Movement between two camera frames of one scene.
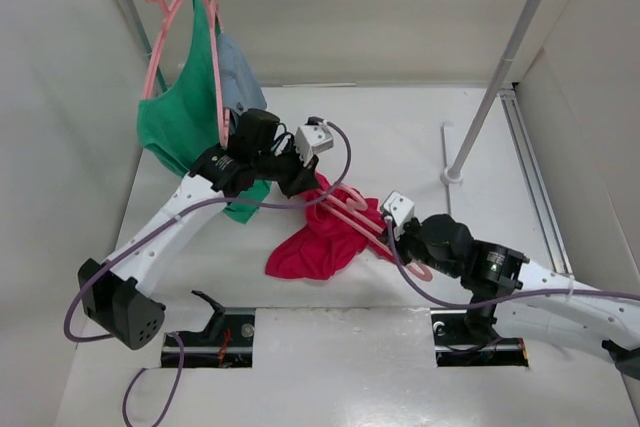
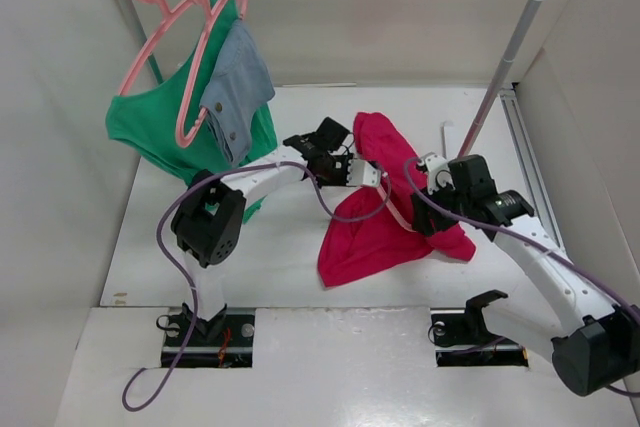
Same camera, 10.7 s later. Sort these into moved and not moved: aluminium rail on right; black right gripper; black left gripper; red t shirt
Moved: red t shirt; black right gripper; black left gripper
Not moved: aluminium rail on right
